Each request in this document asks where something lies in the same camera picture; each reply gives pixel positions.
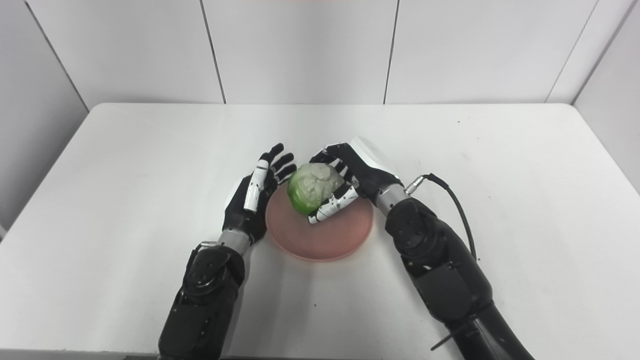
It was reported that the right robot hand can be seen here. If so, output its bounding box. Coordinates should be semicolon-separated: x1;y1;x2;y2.
307;136;404;225

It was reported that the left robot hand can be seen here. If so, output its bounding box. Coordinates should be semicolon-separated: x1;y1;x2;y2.
222;143;298;246

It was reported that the green white cabbage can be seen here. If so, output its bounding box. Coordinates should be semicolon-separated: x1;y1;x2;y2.
286;162;346;216

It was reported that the pink plate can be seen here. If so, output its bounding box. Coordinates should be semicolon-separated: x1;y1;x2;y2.
265;185;375;263

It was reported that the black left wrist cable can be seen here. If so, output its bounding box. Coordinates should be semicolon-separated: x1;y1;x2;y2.
183;241;219;296

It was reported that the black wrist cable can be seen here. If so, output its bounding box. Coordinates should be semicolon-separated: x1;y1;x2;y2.
404;173;479;261
183;241;219;296

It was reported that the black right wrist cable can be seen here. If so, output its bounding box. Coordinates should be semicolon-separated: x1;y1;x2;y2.
404;173;479;261

